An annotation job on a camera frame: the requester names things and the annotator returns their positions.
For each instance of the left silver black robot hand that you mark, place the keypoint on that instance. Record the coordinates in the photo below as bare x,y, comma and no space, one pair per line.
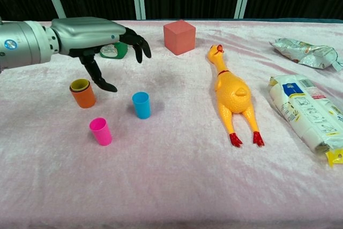
85,33

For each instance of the yellow plastic cup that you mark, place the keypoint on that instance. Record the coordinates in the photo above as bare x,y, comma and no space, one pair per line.
80,85

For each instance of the light blue plastic cup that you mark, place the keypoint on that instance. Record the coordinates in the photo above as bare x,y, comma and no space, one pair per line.
142,107

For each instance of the green container with yellow lid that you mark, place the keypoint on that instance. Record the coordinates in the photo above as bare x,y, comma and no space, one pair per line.
121,51

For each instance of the orange plastic cup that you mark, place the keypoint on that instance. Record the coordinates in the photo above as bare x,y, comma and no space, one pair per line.
84,99

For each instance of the red foam cube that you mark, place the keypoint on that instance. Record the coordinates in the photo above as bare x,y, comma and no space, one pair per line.
178,38

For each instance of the pink plastic cup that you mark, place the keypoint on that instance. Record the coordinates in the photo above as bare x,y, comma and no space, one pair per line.
101,133

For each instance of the yellow rubber chicken toy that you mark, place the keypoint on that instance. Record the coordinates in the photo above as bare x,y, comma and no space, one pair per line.
233,92

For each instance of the pink velvet table cloth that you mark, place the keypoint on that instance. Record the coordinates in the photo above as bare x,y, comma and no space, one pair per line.
171,180

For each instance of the silver crumpled snack bag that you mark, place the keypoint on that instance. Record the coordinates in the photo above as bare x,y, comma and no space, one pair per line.
305,53

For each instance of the white wet wipes pack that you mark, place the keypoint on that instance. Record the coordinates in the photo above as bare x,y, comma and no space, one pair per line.
302,108

